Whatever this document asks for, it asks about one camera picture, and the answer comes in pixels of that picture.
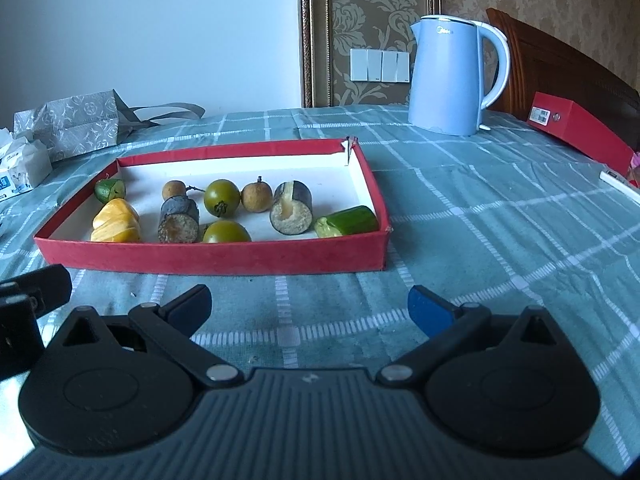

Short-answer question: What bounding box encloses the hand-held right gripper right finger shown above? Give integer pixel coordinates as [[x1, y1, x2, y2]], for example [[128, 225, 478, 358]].
[[376, 285, 568, 387]]

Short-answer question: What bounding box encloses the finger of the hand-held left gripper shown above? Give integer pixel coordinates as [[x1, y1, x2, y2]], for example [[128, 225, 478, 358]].
[[0, 265, 73, 318]]

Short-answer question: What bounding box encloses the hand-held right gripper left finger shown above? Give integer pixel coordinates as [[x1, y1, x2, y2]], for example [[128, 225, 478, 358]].
[[55, 284, 244, 387]]

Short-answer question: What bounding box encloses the red shallow cardboard box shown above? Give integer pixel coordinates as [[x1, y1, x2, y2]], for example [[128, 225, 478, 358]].
[[33, 137, 391, 277]]

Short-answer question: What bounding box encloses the green tomato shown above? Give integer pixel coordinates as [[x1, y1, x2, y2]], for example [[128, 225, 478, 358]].
[[201, 220, 252, 244], [203, 179, 242, 218]]

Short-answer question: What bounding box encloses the yellow jackfruit piece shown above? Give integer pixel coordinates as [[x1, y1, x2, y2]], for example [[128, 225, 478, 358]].
[[92, 198, 141, 228], [90, 226, 142, 243]]

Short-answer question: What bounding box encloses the dark sugarcane piece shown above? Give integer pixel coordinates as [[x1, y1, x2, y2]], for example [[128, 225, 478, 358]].
[[270, 180, 314, 236], [158, 196, 201, 244]]

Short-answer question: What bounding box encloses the dark green cucumber end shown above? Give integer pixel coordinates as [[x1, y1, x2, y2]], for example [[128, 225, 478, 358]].
[[94, 178, 127, 205]]

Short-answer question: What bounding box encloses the brown longan with stem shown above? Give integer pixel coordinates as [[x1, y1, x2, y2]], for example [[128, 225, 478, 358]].
[[161, 180, 206, 201]]

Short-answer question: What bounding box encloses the green cucumber chunk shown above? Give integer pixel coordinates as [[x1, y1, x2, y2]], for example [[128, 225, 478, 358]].
[[313, 205, 379, 239]]

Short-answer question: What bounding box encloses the green checked tablecloth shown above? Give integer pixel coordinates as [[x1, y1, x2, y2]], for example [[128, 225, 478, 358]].
[[0, 105, 640, 480]]

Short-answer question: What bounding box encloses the white tissue pack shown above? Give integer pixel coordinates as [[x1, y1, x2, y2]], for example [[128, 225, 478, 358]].
[[0, 127, 53, 203]]

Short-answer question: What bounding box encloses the grey patterned gift bag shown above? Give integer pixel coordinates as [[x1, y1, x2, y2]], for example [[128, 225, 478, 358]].
[[13, 90, 206, 163]]

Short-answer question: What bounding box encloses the white pen-shaped device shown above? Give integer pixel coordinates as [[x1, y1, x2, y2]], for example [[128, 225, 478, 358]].
[[600, 170, 640, 206]]

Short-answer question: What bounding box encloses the light blue electric kettle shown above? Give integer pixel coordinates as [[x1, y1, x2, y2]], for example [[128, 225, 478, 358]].
[[407, 15, 512, 137]]

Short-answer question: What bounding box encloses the red flat box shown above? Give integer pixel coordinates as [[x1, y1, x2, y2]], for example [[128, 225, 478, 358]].
[[527, 91, 636, 176]]

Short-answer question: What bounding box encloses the brown wooden chair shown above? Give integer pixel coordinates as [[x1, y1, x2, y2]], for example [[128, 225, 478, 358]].
[[486, 7, 640, 153]]

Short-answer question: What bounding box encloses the white wall switch panel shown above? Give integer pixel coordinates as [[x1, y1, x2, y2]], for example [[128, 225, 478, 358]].
[[350, 47, 412, 83]]

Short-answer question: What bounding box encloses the dark ornate wall frame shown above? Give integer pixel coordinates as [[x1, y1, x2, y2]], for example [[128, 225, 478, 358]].
[[297, 0, 441, 108]]

